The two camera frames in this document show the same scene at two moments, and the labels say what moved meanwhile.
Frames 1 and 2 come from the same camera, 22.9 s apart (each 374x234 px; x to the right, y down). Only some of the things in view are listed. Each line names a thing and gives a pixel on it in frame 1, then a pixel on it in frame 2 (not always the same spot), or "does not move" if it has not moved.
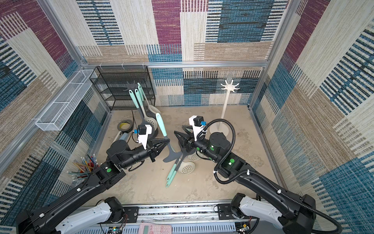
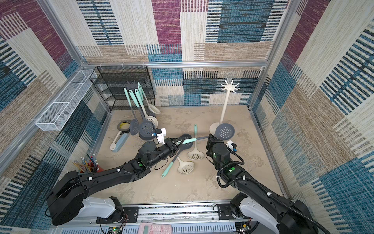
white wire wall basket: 54,117 does not move
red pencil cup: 82,169 does not move
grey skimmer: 184,153 → 183,138
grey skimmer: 173,154 → 134,126
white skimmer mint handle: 143,95 does not move
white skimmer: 186,167 does not move
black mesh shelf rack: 111,81 does not move
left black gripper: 152,151 → 170,144
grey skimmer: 154,130 does not move
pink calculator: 150,228 does not move
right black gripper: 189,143 → 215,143
